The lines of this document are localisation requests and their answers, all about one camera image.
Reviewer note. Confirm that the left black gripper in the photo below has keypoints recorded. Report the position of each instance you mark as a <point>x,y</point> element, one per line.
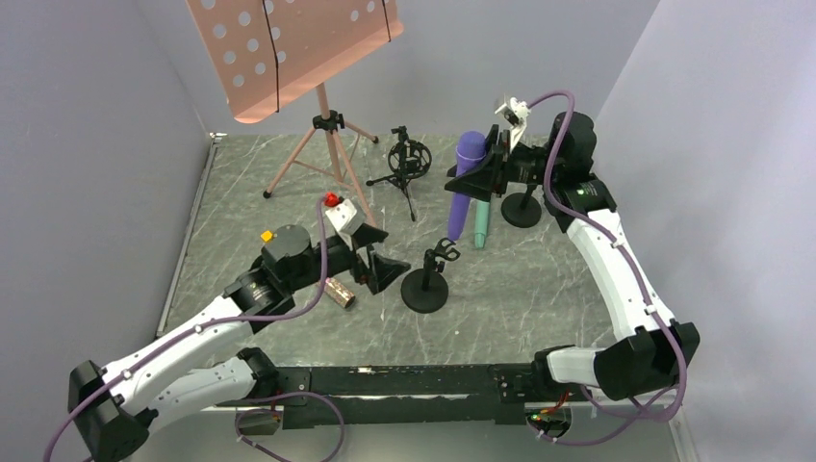
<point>363,264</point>

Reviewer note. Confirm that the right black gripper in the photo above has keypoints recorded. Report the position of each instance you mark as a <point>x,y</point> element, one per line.
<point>500,163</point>

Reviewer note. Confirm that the purple microphone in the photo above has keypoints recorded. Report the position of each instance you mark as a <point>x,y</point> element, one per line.
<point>469,153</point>

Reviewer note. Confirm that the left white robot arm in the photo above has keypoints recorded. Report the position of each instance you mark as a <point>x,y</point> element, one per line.
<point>116,407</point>

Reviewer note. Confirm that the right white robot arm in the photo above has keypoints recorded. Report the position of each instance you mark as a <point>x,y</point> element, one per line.
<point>653,350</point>

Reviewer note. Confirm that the black round-base mic stand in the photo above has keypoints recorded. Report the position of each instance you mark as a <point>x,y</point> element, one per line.
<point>425,291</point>

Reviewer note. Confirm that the pink music stand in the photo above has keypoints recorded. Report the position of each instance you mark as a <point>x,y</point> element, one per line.
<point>267,54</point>

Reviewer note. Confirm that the teal microphone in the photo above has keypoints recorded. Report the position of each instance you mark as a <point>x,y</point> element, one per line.
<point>481,223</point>

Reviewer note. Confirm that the glitter silver microphone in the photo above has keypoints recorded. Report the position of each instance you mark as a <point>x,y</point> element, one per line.
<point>339,293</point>

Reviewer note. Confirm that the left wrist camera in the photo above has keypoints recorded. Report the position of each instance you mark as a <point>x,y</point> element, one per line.
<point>342,213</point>

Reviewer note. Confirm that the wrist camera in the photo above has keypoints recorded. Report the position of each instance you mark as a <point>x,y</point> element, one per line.
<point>515,112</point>
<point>342,213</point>

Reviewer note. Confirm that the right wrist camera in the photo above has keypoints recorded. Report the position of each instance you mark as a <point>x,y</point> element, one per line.
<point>515,112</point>

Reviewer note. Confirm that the black tripod shock mount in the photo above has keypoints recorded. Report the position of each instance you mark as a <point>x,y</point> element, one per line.
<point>408,160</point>

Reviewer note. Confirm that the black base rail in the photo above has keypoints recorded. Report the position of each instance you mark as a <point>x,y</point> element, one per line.
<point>500,393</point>

